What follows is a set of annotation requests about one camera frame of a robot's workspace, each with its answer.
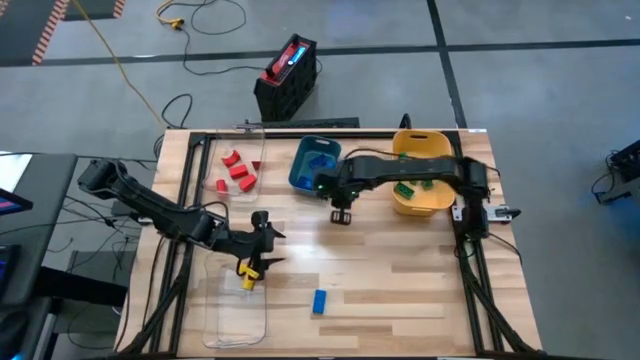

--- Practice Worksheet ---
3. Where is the black power strip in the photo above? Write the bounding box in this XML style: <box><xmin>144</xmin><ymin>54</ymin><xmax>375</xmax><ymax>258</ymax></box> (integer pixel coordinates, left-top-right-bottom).
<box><xmin>234</xmin><ymin>116</ymin><xmax>361</xmax><ymax>130</ymax></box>

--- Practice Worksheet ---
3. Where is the black floor equipment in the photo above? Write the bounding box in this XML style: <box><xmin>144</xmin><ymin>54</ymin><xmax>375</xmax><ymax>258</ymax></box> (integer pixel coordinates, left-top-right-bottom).
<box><xmin>591</xmin><ymin>138</ymin><xmax>640</xmax><ymax>205</ymax></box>

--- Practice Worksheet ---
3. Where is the yellow extension cord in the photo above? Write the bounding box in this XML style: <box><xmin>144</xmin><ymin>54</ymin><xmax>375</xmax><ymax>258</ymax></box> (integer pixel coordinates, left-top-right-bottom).
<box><xmin>69</xmin><ymin>0</ymin><xmax>185</xmax><ymax>130</ymax></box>

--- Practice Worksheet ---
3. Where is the black desk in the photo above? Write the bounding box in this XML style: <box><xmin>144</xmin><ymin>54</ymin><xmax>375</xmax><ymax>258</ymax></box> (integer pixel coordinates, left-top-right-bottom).
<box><xmin>0</xmin><ymin>152</ymin><xmax>80</xmax><ymax>307</ymax></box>

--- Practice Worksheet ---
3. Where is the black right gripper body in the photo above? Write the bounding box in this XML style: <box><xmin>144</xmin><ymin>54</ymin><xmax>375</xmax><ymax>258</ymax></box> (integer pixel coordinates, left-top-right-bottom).
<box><xmin>313</xmin><ymin>164</ymin><xmax>362</xmax><ymax>214</ymax></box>

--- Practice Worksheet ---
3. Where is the black metal rig frame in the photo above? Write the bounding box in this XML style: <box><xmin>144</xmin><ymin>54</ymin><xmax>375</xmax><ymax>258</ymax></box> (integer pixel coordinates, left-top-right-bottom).
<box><xmin>117</xmin><ymin>128</ymin><xmax>551</xmax><ymax>360</ymax></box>

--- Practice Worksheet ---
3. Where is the computer monitor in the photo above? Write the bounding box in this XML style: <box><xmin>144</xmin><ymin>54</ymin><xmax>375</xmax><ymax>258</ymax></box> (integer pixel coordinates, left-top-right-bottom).
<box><xmin>0</xmin><ymin>187</ymin><xmax>34</xmax><ymax>217</ymax></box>

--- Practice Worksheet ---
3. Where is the black crate with red top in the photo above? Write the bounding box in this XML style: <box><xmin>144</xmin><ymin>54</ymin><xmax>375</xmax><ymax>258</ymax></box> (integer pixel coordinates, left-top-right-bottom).
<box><xmin>252</xmin><ymin>33</ymin><xmax>320</xmax><ymax>123</ymax></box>

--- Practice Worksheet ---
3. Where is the yellow plastic bin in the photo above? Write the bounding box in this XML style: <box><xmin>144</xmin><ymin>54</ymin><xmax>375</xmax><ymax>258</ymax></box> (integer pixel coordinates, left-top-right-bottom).
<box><xmin>390</xmin><ymin>129</ymin><xmax>456</xmax><ymax>218</ymax></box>

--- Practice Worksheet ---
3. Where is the teal plastic bin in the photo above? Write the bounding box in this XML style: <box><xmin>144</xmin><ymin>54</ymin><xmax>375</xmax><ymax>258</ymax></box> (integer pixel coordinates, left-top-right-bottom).
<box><xmin>288</xmin><ymin>135</ymin><xmax>344</xmax><ymax>195</ymax></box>

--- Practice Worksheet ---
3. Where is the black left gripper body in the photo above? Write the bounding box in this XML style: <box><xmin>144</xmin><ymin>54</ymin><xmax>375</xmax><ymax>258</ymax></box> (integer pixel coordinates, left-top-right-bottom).
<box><xmin>218</xmin><ymin>210</ymin><xmax>275</xmax><ymax>275</ymax></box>

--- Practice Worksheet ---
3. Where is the black mat orange striped edge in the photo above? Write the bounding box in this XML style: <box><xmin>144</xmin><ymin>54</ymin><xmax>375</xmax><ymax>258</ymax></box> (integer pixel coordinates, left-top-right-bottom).
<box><xmin>62</xmin><ymin>0</ymin><xmax>127</xmax><ymax>22</ymax></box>
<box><xmin>0</xmin><ymin>0</ymin><xmax>71</xmax><ymax>67</ymax></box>

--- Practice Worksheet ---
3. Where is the clear plastic bin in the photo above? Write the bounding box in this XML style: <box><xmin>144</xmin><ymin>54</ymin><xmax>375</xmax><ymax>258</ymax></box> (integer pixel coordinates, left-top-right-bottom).
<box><xmin>201</xmin><ymin>248</ymin><xmax>270</xmax><ymax>350</ymax></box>
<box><xmin>203</xmin><ymin>126</ymin><xmax>267</xmax><ymax>204</ymax></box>

